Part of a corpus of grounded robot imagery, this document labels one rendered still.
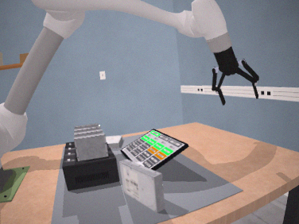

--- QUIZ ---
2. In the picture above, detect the black-framed status screen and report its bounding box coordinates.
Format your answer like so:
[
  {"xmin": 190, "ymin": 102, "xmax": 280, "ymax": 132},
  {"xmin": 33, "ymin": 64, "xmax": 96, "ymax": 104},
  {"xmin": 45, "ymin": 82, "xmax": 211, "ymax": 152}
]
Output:
[{"xmin": 120, "ymin": 129, "xmax": 189, "ymax": 171}]

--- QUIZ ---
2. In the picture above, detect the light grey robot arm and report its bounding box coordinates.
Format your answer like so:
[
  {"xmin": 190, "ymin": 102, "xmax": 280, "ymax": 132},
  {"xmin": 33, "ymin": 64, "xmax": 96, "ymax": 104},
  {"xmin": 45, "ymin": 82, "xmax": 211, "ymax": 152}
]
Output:
[{"xmin": 0, "ymin": 0, "xmax": 232, "ymax": 191}]

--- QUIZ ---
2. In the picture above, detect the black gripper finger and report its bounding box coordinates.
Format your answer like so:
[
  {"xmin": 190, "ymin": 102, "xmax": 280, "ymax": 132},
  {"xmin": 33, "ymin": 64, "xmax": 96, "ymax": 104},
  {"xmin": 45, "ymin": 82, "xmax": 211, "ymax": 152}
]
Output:
[
  {"xmin": 230, "ymin": 59, "xmax": 259, "ymax": 99},
  {"xmin": 212, "ymin": 67, "xmax": 227, "ymax": 106}
]

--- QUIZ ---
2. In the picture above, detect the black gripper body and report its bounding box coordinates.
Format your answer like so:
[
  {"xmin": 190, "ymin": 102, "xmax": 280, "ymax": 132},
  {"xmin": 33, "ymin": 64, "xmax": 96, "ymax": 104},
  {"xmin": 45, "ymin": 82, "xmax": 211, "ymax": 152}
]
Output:
[{"xmin": 214, "ymin": 47, "xmax": 239, "ymax": 76}]

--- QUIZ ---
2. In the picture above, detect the grey flat mat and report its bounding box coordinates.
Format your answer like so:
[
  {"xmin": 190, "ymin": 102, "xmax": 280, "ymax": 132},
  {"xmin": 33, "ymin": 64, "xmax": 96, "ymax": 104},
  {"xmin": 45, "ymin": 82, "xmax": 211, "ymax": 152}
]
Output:
[{"xmin": 51, "ymin": 133, "xmax": 243, "ymax": 224}]

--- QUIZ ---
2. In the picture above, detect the black drive dock housing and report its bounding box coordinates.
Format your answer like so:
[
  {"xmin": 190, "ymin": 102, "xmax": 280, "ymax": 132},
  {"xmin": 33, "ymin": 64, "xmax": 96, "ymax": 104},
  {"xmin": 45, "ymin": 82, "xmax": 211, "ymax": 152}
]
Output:
[{"xmin": 62, "ymin": 142, "xmax": 119, "ymax": 191}]

